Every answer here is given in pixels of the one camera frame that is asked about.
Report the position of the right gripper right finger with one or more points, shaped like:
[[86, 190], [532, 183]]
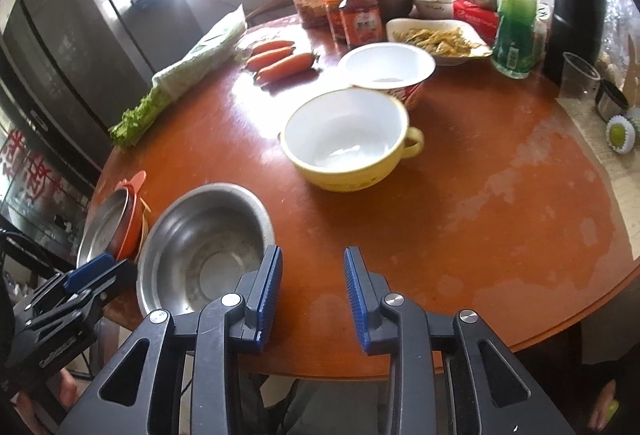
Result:
[[489, 391]]

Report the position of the black thermos flask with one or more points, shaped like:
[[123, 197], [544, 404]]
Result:
[[576, 27]]

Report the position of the green fruit in foam net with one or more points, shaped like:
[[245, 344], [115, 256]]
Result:
[[620, 134]]

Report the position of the red tissue box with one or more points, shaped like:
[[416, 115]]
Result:
[[484, 21]]

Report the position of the red jar orange lid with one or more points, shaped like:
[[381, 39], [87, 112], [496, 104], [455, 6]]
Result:
[[333, 14]]

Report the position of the pink bear-shaped bowl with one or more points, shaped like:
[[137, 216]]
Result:
[[131, 225]]

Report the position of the brown sauce bottle yellow cap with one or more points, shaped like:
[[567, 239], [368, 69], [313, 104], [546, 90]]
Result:
[[361, 22]]

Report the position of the carrot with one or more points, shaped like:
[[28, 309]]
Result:
[[270, 45], [266, 58], [285, 68]]

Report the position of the red paper noodle bowl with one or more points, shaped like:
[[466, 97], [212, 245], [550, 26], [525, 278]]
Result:
[[397, 69]]

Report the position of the carrot farthest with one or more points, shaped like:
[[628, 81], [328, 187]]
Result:
[[270, 45]]

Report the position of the white ceramic bowl with text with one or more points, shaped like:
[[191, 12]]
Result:
[[434, 9]]

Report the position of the green liquid plastic bottle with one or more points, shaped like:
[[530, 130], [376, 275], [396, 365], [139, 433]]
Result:
[[513, 50]]

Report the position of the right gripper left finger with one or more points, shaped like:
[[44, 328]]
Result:
[[139, 390]]

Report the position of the white dish of pickled vegetables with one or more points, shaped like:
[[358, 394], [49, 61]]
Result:
[[449, 42]]

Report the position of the deep steel bowl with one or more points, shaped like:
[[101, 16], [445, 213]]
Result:
[[200, 247]]

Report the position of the grey refrigerator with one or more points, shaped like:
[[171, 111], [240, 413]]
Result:
[[78, 65]]

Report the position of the carrot nearest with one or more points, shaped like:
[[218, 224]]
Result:
[[285, 68]]

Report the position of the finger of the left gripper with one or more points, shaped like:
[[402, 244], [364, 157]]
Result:
[[63, 286], [99, 293]]

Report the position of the steel round pan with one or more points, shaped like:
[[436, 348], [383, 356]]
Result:
[[100, 232]]

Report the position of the yellow enamel bowl with handles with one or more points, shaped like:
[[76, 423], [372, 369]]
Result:
[[350, 139]]

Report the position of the small steel cup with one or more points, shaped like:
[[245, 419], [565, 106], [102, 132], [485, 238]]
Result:
[[610, 101]]

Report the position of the clear plastic cup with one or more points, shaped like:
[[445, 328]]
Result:
[[579, 79]]

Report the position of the bagged celery bunch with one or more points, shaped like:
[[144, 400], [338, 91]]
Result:
[[217, 46]]

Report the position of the dark steel bowl behind jars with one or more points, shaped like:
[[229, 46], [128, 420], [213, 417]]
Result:
[[394, 9]]

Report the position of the carrot middle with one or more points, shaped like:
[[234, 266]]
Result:
[[266, 58]]

